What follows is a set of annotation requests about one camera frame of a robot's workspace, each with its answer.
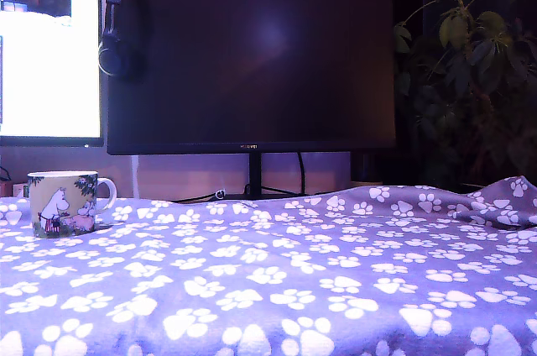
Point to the large black monitor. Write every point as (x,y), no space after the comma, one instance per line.
(251,70)

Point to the grey paw print blanket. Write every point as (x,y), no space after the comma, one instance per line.
(293,272)

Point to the black over-ear headphones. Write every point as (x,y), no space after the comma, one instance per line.
(126,37)

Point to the cartoon print ceramic mug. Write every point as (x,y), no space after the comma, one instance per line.
(63,188)

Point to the green leafy houseplant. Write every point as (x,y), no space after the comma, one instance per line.
(465,79)

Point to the lit white screen monitor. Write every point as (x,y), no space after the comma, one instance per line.
(50,79)

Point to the small white box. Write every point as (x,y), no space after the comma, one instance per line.
(20,190)

